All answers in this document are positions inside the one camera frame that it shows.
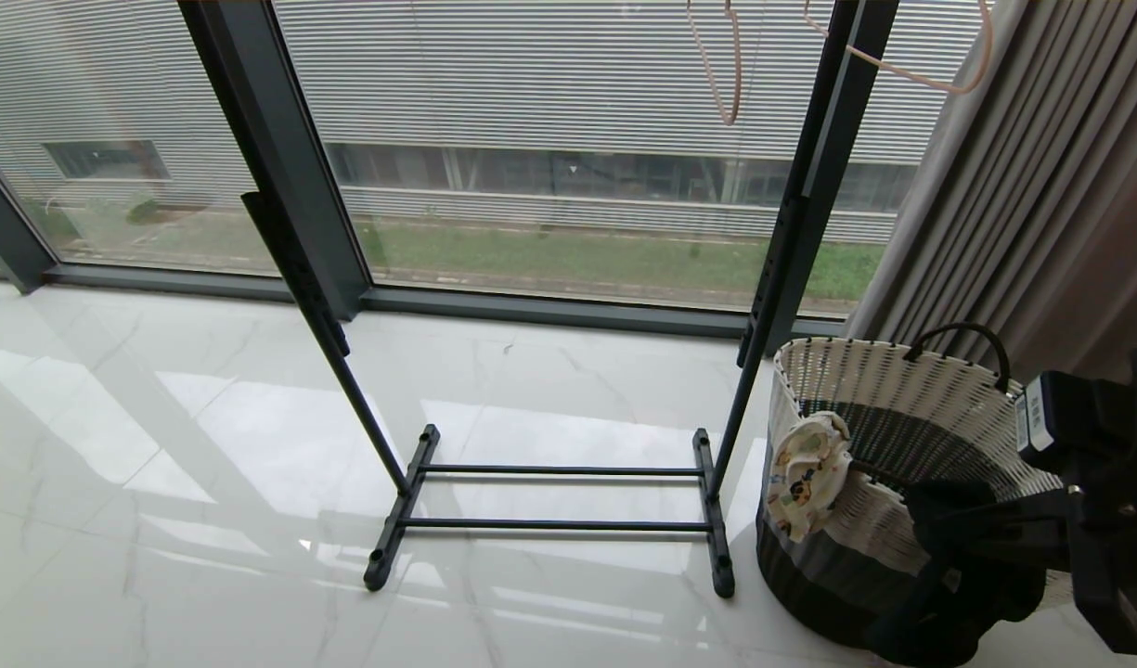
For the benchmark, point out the beige curtain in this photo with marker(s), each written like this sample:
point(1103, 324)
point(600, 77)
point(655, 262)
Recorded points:
point(1041, 186)

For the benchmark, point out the white laundry basket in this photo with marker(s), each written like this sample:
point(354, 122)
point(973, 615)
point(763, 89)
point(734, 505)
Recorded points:
point(865, 380)

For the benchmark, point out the black clothes rack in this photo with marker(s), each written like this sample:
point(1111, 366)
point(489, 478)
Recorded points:
point(559, 525)

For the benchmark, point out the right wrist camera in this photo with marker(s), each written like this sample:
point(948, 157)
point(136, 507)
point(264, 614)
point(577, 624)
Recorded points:
point(1055, 417)

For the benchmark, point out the black garment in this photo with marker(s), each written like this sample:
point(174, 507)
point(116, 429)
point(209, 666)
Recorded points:
point(958, 603)

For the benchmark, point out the pink clothes hanger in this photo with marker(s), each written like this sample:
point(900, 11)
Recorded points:
point(902, 72)
point(737, 56)

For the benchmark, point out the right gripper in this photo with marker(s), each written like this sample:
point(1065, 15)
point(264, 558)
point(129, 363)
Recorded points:
point(1120, 575)

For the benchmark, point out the cream printed garment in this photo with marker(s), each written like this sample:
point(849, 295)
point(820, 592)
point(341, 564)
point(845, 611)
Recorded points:
point(805, 473)

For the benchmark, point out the window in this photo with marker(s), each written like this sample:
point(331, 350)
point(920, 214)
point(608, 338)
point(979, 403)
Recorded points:
point(290, 167)

